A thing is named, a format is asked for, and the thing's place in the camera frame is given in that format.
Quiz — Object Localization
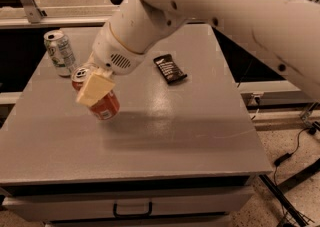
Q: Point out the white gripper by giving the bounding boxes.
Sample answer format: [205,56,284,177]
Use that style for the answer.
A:
[76,24,145,107]

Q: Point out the red coke can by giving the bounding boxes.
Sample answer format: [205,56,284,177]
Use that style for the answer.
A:
[71,63,120,120]

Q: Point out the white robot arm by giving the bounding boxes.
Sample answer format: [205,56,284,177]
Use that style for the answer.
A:
[77,0,320,106]

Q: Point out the white green soda can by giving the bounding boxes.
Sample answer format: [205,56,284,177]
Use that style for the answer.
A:
[44,30,77,77]

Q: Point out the black snack bar wrapper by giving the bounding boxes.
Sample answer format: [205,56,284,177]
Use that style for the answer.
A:
[153,54,187,85]

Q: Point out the grey drawer with black handle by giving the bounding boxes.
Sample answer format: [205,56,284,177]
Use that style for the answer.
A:
[4,186,253,222]

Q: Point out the black power adapter cable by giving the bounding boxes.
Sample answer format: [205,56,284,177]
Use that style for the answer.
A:
[273,127,318,189]

